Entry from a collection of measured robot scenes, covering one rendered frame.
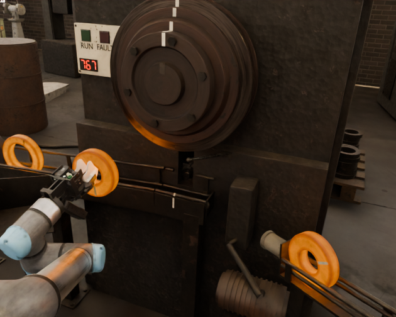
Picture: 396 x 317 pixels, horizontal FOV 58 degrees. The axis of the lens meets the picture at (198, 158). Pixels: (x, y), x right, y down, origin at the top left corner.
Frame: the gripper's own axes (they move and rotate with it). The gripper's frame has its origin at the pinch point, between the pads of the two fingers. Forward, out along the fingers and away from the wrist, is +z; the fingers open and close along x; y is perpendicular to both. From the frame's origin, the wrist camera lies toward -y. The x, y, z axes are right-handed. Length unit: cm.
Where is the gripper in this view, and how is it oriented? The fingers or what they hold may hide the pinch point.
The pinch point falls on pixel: (94, 167)
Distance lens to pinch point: 117.0
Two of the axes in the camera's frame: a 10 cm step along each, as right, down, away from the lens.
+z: 3.6, -5.9, 7.2
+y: -0.8, -7.9, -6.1
